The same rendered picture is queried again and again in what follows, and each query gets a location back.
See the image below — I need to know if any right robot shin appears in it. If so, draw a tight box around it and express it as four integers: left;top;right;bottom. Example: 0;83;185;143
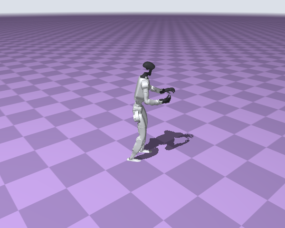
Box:
130;138;145;160

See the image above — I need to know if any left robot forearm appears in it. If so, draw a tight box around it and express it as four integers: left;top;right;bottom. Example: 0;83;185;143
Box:
151;85;162;93

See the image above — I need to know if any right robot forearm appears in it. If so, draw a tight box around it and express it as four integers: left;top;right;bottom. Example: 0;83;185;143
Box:
147;99;163;105

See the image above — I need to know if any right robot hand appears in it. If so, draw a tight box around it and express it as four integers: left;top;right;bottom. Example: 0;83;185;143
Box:
159;95;171;104

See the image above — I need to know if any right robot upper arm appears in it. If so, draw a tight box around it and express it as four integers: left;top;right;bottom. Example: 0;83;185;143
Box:
141;81;149;105

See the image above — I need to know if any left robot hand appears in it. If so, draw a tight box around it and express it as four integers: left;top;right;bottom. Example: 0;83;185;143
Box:
160;87;175;94

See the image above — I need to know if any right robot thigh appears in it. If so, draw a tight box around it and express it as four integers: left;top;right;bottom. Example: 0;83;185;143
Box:
133;111;146;142

